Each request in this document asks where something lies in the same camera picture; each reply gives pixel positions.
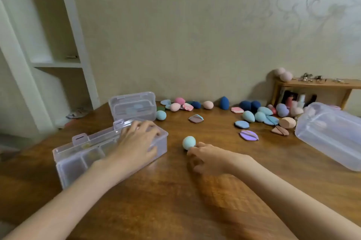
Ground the person's left hand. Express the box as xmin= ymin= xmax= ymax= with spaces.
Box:
xmin=97 ymin=120 xmax=161 ymax=178

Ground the person's right hand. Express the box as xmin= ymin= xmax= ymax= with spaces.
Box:
xmin=187 ymin=141 xmax=253 ymax=178

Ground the small clear plastic box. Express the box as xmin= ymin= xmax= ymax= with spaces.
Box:
xmin=108 ymin=91 xmax=157 ymax=122

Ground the clear divided organizer box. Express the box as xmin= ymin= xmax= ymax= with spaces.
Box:
xmin=52 ymin=119 xmax=169 ymax=190

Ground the pile of makeup sponges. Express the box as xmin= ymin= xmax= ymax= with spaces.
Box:
xmin=155 ymin=96 xmax=305 ymax=142

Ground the large clear plastic container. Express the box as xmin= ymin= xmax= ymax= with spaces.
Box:
xmin=294 ymin=102 xmax=361 ymax=172

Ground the person's left forearm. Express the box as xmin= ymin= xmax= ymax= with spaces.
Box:
xmin=0 ymin=161 xmax=122 ymax=240

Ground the person's right forearm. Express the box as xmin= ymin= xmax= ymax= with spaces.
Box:
xmin=234 ymin=156 xmax=361 ymax=240

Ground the crumpled printed paper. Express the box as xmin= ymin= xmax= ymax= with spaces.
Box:
xmin=66 ymin=107 xmax=92 ymax=120

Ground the pile of metal hair clips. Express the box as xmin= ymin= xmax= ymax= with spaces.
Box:
xmin=299 ymin=73 xmax=347 ymax=84

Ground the small wooden rack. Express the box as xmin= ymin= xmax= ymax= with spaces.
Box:
xmin=270 ymin=77 xmax=361 ymax=109

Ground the white shelf unit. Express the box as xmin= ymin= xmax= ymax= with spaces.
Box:
xmin=0 ymin=0 xmax=101 ymax=139

